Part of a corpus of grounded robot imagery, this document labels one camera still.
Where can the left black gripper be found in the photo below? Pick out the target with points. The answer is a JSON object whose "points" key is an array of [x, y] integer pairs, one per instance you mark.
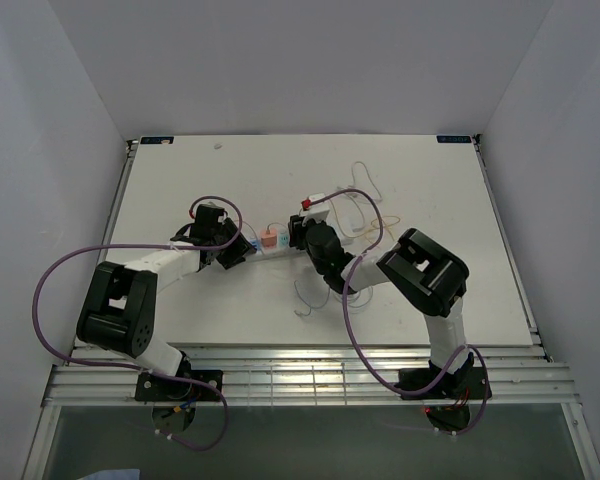
{"points": [[239, 248]]}

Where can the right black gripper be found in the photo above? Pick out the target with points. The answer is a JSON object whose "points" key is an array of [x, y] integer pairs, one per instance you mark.
{"points": [[297, 230]]}

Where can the white colourful power strip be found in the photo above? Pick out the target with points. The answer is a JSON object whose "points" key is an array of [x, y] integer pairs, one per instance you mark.
{"points": [[281, 250]]}

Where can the pink charger plug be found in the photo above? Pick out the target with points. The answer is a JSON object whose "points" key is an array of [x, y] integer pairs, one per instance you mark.
{"points": [[268, 238]]}

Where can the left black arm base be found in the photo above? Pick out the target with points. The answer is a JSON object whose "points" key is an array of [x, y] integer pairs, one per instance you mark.
{"points": [[150, 388]]}

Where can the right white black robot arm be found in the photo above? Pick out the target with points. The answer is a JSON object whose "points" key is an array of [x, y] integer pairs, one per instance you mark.
{"points": [[431, 278]]}

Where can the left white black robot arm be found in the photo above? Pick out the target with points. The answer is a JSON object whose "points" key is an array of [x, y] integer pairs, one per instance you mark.
{"points": [[119, 310]]}

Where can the left blue corner label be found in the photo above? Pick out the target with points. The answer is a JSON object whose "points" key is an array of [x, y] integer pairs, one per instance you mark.
{"points": [[156, 140]]}

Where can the blue corner label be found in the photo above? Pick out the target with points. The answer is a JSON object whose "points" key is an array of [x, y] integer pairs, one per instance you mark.
{"points": [[453, 139], [156, 140]]}

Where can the right blue corner label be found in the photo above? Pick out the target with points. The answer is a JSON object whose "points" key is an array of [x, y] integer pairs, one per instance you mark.
{"points": [[453, 139]]}

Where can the blue cloth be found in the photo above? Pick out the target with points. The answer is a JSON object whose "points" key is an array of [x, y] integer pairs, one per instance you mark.
{"points": [[115, 474]]}

